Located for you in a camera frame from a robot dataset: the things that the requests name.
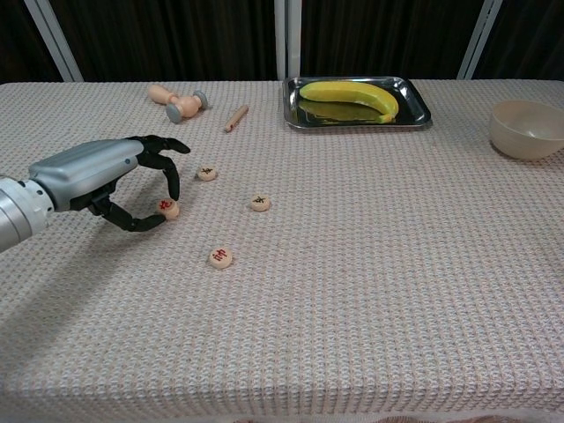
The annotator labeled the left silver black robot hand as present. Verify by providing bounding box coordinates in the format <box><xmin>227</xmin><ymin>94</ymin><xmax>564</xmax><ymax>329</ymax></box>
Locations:
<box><xmin>27</xmin><ymin>134</ymin><xmax>192</xmax><ymax>234</ymax></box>

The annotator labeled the wooden toy hammer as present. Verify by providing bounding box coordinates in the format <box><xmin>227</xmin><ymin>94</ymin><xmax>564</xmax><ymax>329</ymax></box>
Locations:
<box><xmin>147</xmin><ymin>83</ymin><xmax>211</xmax><ymax>125</ymax></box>

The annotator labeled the black curtain panel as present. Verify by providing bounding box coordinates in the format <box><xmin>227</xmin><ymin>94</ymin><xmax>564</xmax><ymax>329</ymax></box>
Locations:
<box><xmin>478</xmin><ymin>0</ymin><xmax>564</xmax><ymax>81</ymax></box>
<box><xmin>48</xmin><ymin>0</ymin><xmax>278</xmax><ymax>83</ymax></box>
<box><xmin>301</xmin><ymin>0</ymin><xmax>484</xmax><ymax>81</ymax></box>
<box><xmin>0</xmin><ymin>0</ymin><xmax>61</xmax><ymax>84</ymax></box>

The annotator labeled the short wooden stick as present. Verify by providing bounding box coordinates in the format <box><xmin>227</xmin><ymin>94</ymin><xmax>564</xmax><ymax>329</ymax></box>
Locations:
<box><xmin>223</xmin><ymin>104</ymin><xmax>250</xmax><ymax>134</ymax></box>

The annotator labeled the yellow banana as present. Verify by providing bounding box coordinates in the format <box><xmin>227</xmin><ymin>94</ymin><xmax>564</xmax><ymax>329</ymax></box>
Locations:
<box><xmin>298</xmin><ymin>79</ymin><xmax>400</xmax><ymax>124</ymax></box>

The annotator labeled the beige woven tablecloth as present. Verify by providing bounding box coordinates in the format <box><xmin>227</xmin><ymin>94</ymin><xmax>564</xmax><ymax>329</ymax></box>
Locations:
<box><xmin>0</xmin><ymin>78</ymin><xmax>564</xmax><ymax>423</ymax></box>

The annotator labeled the rectangular metal tray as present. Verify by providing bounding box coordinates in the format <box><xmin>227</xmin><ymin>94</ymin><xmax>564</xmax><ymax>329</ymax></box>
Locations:
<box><xmin>281</xmin><ymin>76</ymin><xmax>433</xmax><ymax>130</ymax></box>

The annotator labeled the beige plastic bowl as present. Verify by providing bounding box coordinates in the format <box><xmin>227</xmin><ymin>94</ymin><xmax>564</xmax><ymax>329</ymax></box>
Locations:
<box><xmin>487</xmin><ymin>100</ymin><xmax>564</xmax><ymax>160</ymax></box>

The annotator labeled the white partition frame post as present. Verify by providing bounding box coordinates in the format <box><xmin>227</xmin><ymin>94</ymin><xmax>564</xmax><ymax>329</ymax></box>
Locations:
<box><xmin>273</xmin><ymin>0</ymin><xmax>303</xmax><ymax>83</ymax></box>
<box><xmin>456</xmin><ymin>0</ymin><xmax>503</xmax><ymax>81</ymax></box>
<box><xmin>22</xmin><ymin>0</ymin><xmax>85</xmax><ymax>83</ymax></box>

